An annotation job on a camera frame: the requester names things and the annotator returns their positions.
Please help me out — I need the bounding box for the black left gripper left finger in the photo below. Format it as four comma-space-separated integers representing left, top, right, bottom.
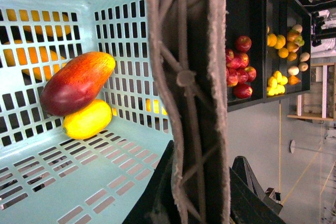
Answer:
123, 141, 175, 223

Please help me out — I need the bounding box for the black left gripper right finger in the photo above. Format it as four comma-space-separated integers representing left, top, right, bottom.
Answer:
229, 156, 284, 223

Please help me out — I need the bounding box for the yellow lemon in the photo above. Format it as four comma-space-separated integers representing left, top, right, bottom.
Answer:
62, 99, 112, 140

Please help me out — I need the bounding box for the light blue plastic basket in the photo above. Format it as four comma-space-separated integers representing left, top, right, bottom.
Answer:
1, 0, 173, 223

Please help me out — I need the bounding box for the red yellow mango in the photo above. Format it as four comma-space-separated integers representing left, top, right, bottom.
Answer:
39, 51, 116, 116

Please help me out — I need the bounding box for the brown basket handle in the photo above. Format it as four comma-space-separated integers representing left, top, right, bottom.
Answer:
146, 0, 230, 223

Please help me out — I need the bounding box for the red apple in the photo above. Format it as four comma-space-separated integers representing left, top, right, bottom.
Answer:
234, 35, 252, 53

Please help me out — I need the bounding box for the dark display stand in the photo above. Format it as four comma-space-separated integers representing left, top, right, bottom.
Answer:
226, 0, 311, 111

